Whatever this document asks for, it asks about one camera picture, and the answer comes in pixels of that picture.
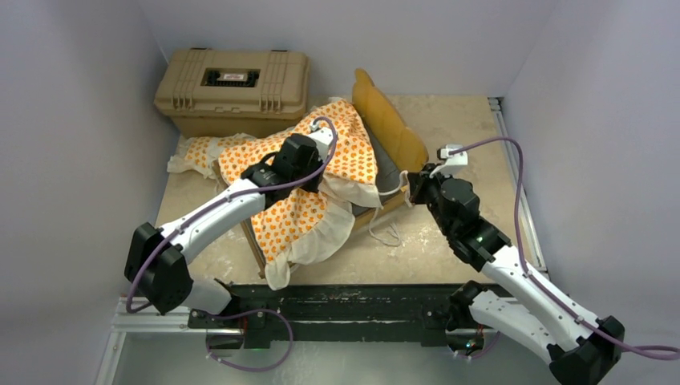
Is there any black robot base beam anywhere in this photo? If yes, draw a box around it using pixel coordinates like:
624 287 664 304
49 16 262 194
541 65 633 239
132 282 519 349

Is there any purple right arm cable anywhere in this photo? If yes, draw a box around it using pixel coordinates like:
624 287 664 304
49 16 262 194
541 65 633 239
448 136 680 363

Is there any small orange patterned pillow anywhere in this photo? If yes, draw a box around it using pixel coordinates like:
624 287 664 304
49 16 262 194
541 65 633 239
167 133 255 180

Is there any tan plastic tool case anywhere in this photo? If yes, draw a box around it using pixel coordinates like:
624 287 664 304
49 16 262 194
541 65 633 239
154 48 311 138

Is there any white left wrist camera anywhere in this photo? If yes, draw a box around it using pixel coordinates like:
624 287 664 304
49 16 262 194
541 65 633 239
308 116 338 163

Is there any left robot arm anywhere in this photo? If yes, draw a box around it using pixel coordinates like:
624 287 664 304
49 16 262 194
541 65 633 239
123 128 337 328

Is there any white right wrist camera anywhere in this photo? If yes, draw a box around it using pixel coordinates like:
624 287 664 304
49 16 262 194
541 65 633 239
429 144 469 179

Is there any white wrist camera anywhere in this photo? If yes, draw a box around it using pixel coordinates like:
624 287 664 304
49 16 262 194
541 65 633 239
429 144 469 179
308 116 338 163

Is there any orange patterned white blanket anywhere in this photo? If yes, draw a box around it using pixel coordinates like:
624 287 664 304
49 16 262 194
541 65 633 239
218 97 413 292

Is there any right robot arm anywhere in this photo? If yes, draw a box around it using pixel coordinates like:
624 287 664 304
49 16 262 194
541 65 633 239
407 164 625 384

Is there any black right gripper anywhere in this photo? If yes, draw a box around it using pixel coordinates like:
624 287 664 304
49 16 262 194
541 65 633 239
408 163 455 237

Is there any wooden pet bed frame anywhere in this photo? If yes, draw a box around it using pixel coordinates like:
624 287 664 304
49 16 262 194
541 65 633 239
242 68 428 280

